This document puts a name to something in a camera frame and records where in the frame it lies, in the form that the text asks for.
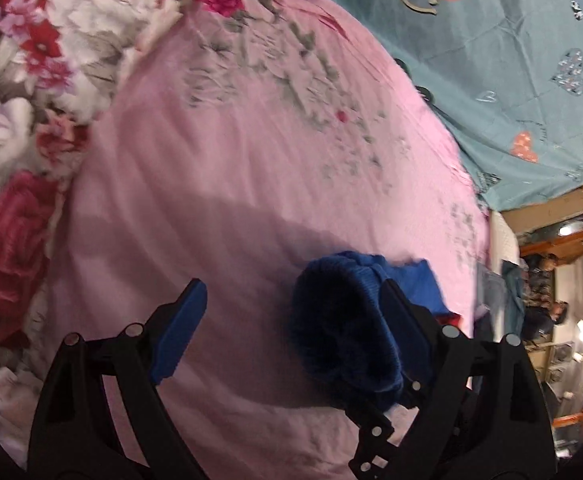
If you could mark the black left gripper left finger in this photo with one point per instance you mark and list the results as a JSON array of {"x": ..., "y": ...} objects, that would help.
[{"x": 100, "y": 416}]

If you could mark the dark teal garment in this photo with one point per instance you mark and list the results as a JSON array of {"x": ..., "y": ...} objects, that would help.
[{"x": 515, "y": 288}]

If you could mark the wooden display cabinet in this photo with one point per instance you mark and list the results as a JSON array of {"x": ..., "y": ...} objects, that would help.
[{"x": 558, "y": 366}]

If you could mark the pink floral bed sheet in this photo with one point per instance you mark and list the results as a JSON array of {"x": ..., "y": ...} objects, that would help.
[{"x": 253, "y": 138}]

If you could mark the teal heart print blanket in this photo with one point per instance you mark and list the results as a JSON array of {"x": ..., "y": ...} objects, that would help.
[{"x": 505, "y": 77}]

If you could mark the white fleece blanket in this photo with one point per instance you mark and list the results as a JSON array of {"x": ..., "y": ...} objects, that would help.
[{"x": 503, "y": 243}]

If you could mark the grey blue garment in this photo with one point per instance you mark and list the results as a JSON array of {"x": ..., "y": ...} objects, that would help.
[{"x": 489, "y": 306}]

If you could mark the red white floral quilt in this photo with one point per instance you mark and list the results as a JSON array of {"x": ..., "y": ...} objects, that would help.
[{"x": 61, "y": 64}]

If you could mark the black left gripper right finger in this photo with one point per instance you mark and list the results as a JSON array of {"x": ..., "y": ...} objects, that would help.
[{"x": 481, "y": 413}]

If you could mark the blue and red pants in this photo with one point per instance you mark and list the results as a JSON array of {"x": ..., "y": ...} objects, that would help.
[{"x": 352, "y": 328}]

